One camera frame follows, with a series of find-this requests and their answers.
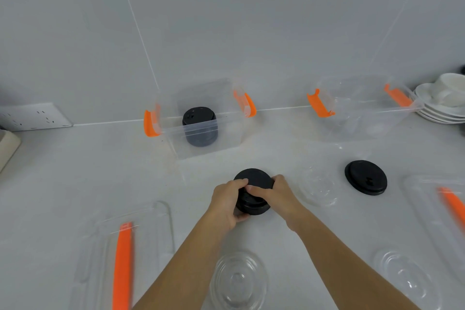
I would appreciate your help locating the person's right hand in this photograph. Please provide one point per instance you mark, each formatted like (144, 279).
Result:
(281, 200)

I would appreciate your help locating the person's left hand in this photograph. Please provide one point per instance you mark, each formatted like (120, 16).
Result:
(223, 202)

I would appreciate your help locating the person's right thumb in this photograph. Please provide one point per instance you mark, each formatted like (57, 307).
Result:
(258, 191)

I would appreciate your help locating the person's left thumb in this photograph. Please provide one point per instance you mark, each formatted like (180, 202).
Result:
(239, 184)

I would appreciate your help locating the black cup lid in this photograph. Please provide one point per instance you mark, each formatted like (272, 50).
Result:
(365, 177)
(254, 177)

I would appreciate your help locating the stack of black cup lids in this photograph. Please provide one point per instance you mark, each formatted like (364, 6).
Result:
(199, 124)
(254, 206)

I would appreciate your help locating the person's right forearm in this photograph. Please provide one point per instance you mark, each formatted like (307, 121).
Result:
(345, 262)

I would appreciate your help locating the person's left forearm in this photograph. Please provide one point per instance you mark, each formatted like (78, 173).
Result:
(181, 266)

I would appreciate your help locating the clear storage box orange latches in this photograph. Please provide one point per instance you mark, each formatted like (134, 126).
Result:
(363, 117)
(225, 139)

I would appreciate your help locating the clear plastic cup lid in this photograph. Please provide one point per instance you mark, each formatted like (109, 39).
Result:
(407, 279)
(238, 280)
(318, 186)

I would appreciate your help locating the stack of white saucers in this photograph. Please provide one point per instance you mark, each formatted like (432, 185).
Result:
(434, 110)

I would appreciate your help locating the white cup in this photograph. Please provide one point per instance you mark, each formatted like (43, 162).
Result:
(452, 86)

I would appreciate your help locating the white wall socket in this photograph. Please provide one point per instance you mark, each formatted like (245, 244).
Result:
(32, 117)

